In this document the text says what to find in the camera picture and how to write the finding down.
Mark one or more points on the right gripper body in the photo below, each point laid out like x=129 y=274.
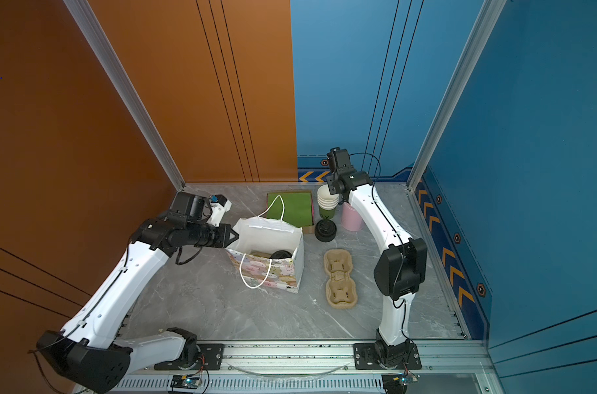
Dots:
x=332 y=182

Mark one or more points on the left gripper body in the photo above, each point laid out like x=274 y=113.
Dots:
x=211 y=235

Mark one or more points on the single pulp cup carrier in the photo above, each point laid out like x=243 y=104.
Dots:
x=261 y=255

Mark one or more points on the cartoon animal paper gift bag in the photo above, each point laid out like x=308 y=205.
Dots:
x=269 y=251

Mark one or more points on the green paper napkin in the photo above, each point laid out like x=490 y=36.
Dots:
x=291 y=206

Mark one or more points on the black plastic cup lid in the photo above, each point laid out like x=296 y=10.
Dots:
x=282 y=255

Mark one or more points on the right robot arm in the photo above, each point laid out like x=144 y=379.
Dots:
x=398 y=273

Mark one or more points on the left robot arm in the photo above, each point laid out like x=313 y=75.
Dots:
x=87 y=350

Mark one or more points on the stack of paper cups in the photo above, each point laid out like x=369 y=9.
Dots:
x=327 y=202

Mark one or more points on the pink straw holder cup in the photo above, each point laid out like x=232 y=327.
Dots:
x=351 y=219

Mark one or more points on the stack of black lids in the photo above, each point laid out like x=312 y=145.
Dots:
x=325 y=230

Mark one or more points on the stack of pulp cup carriers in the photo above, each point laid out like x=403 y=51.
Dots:
x=341 y=292

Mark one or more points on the green circuit board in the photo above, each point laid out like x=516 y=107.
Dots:
x=186 y=383

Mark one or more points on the small right circuit board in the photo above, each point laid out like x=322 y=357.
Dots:
x=397 y=383

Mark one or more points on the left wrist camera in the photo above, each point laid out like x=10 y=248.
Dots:
x=220 y=205

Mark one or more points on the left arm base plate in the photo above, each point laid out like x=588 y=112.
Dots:
x=205 y=355

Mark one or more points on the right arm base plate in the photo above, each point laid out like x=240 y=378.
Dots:
x=376 y=355

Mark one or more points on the aluminium front rail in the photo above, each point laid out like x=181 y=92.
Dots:
x=307 y=357

